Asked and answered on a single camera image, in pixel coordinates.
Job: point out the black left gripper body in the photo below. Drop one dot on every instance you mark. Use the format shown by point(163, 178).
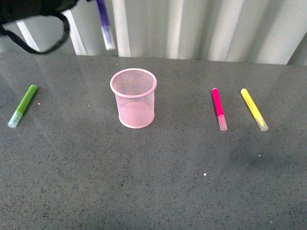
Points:
point(15, 10)

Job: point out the purple marker pen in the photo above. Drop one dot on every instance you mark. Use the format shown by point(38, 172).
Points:
point(105, 25)

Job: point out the pink marker pen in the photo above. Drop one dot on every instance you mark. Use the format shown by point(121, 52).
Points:
point(219, 109)

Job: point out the pink mesh pen cup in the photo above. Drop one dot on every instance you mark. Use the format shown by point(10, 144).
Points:
point(134, 91)

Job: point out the green marker pen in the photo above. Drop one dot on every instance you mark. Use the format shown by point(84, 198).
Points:
point(17, 115)

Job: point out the white pleated curtain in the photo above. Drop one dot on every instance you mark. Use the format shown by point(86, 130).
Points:
point(257, 31)

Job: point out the yellow marker pen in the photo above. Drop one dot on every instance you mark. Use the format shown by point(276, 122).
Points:
point(254, 110)

